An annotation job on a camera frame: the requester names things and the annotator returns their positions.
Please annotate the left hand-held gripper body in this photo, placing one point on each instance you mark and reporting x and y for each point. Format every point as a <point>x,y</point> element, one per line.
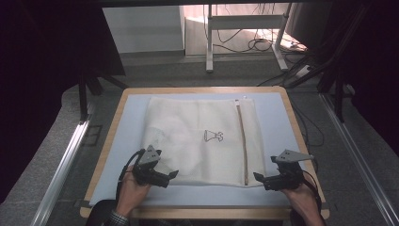
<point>148,166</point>

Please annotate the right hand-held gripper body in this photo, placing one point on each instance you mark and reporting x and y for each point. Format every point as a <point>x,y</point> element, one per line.
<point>287,174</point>

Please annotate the white mesh laundry bag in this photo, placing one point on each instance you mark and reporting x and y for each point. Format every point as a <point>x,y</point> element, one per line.
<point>188,125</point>

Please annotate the person's right hand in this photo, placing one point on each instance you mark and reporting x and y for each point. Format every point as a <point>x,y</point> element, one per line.
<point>301,197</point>

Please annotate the person's left hand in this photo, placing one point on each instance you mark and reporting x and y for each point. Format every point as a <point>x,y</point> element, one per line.
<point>130,194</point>

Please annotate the light blue table mat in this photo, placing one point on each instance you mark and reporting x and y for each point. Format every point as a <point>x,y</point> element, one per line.
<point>276,125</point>

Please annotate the wooden-edged table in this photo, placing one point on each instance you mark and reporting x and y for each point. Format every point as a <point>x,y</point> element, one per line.
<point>204,213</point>

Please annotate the dark floor plate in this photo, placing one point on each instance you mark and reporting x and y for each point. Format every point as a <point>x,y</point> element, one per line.
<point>92,135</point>

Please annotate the black metal stand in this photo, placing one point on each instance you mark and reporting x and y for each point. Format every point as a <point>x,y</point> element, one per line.
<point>83,94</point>
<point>337,94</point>

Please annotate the white power strip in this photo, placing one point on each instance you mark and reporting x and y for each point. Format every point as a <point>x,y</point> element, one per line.
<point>303,71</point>

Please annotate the white cabinet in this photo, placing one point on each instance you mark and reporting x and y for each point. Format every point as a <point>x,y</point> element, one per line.
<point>142,28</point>

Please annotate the black curtain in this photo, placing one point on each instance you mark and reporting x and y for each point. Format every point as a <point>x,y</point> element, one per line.
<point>379,62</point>
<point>37,78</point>

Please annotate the aluminium floor rail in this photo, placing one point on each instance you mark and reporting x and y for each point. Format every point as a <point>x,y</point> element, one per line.
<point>59,172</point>
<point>357,157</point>

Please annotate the white desk frame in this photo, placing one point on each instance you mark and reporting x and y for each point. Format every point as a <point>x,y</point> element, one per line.
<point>244,22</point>

